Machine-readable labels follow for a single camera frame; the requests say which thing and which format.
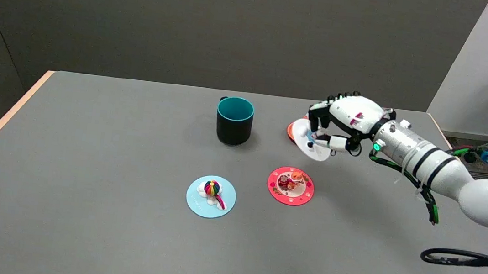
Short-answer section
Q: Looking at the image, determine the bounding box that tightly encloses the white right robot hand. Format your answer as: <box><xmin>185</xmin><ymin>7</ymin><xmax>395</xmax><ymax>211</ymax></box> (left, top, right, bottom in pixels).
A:
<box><xmin>304</xmin><ymin>87</ymin><xmax>399</xmax><ymax>163</ymax></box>

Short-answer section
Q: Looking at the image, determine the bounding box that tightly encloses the white cup lid with figurine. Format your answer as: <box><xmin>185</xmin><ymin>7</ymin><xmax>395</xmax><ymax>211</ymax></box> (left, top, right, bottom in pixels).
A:
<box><xmin>291</xmin><ymin>118</ymin><xmax>335</xmax><ymax>163</ymax></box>

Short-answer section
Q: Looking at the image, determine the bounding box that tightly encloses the orange cup lid with fox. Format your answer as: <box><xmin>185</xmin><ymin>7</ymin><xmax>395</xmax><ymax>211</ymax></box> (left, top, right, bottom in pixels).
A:
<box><xmin>286</xmin><ymin>113</ymin><xmax>309</xmax><ymax>145</ymax></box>

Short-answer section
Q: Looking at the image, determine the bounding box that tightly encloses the red cup lid with figurine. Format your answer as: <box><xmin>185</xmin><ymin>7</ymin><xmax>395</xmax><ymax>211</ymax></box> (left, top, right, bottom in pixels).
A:
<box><xmin>265</xmin><ymin>164</ymin><xmax>317</xmax><ymax>208</ymax></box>

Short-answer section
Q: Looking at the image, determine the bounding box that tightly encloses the black cup with teal inside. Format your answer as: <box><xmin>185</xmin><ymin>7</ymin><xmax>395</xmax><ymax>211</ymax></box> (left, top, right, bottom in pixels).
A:
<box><xmin>213</xmin><ymin>95</ymin><xmax>257</xmax><ymax>148</ymax></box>

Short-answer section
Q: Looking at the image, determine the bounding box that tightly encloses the light blue lid, rainbow ball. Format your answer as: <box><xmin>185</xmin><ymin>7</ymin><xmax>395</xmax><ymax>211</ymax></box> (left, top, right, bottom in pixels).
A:
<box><xmin>184</xmin><ymin>173</ymin><xmax>239</xmax><ymax>222</ymax></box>

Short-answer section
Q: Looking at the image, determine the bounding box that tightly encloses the black cable bundle, green wrap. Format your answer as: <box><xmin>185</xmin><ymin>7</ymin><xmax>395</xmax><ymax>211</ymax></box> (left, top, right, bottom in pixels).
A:
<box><xmin>362</xmin><ymin>132</ymin><xmax>488</xmax><ymax>232</ymax></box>

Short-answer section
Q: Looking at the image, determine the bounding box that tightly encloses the thick black cable loop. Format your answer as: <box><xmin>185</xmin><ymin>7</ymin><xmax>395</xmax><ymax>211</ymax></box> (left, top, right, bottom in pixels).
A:
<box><xmin>420</xmin><ymin>232</ymin><xmax>488</xmax><ymax>271</ymax></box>

